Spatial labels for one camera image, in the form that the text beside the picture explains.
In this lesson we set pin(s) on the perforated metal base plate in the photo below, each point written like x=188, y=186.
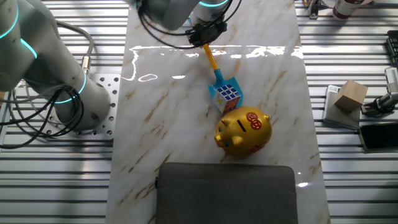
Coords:
x=112, y=105

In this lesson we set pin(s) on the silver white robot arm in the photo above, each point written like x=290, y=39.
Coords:
x=37, y=68

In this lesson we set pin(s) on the small metal stand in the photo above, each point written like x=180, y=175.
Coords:
x=314, y=9

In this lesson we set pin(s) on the grey fabric laptop sleeve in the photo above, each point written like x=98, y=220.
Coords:
x=227, y=196

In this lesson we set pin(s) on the red white can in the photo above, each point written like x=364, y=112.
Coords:
x=343, y=8

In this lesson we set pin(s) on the small silver camera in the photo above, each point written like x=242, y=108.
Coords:
x=385, y=102

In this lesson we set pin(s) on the white marble pattern board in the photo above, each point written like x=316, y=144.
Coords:
x=174, y=140

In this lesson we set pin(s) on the blue yellow toy shovel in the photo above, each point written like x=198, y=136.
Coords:
x=219, y=77

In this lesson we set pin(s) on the silver metal plate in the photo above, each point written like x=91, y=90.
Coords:
x=337, y=116

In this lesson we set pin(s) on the green white rubik's cube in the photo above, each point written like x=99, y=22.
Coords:
x=227, y=98

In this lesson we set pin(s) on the light wooden cube block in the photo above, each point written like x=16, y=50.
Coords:
x=351, y=95

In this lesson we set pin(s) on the golden piggy bank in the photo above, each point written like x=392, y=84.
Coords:
x=244, y=132

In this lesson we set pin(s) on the black smartphone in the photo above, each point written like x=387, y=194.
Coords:
x=379, y=136

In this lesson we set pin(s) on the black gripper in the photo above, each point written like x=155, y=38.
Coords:
x=206, y=32

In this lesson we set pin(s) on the black keyboard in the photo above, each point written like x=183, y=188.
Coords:
x=393, y=46

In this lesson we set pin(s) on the silver ridged camera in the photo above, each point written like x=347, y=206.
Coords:
x=392, y=79

